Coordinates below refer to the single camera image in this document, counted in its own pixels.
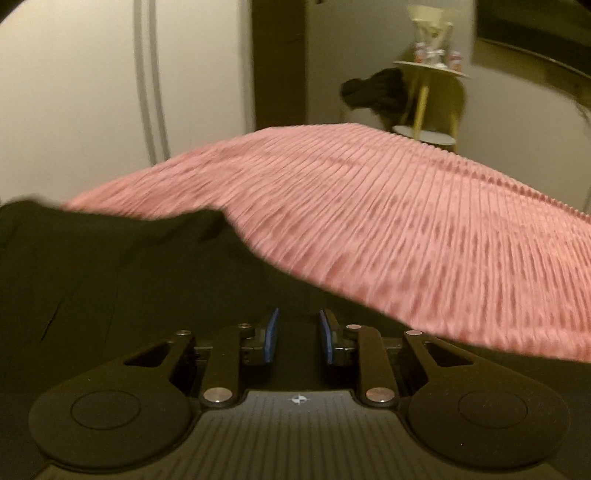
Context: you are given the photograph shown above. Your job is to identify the black wall television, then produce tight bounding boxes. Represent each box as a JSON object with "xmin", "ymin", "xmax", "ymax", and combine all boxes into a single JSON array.
[{"xmin": 475, "ymin": 0, "xmax": 591, "ymax": 75}]

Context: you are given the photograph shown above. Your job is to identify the dark wooden door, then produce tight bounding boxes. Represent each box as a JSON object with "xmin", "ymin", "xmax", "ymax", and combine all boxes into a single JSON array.
[{"xmin": 252, "ymin": 0, "xmax": 308, "ymax": 130}]

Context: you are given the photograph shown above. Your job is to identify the wrapped flower bouquet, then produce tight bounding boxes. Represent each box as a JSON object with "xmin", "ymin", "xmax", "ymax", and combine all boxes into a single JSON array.
[{"xmin": 406, "ymin": 4, "xmax": 455, "ymax": 52}]

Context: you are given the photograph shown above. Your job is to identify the black pants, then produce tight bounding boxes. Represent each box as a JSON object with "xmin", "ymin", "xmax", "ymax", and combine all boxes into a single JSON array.
[{"xmin": 0, "ymin": 199, "xmax": 591, "ymax": 467}]

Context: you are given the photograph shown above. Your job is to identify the white wardrobe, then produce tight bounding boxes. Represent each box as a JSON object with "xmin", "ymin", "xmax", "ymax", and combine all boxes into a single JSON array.
[{"xmin": 0, "ymin": 0, "xmax": 254, "ymax": 206}]

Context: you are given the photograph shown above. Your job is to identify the round two-tier side table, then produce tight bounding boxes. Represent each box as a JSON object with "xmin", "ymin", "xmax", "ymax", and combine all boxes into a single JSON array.
[{"xmin": 392, "ymin": 59, "xmax": 472, "ymax": 151}]

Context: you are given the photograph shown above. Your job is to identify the dark cloth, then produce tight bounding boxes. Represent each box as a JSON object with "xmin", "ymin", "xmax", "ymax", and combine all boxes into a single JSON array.
[{"xmin": 339, "ymin": 68, "xmax": 416, "ymax": 126}]

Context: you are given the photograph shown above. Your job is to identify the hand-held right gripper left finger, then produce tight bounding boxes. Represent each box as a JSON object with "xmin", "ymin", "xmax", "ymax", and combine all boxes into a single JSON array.
[{"xmin": 122, "ymin": 308, "xmax": 281, "ymax": 411}]

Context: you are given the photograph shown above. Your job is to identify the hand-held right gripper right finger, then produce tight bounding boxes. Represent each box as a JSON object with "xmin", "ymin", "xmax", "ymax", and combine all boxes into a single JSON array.
[{"xmin": 318, "ymin": 308, "xmax": 472, "ymax": 411}]

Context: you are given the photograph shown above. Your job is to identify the pink ribbed blanket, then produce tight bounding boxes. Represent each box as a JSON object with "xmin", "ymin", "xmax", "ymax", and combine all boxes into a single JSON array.
[{"xmin": 65, "ymin": 122, "xmax": 591, "ymax": 363}]

